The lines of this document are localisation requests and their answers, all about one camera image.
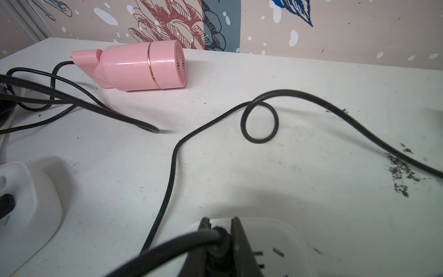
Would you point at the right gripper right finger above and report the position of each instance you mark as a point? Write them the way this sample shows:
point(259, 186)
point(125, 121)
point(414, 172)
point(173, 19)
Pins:
point(245, 263)

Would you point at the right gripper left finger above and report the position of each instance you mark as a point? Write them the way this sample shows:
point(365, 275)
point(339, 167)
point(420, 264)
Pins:
point(195, 263)

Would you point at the pink blow dryer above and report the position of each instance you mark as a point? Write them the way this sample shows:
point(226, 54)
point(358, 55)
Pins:
point(138, 67)

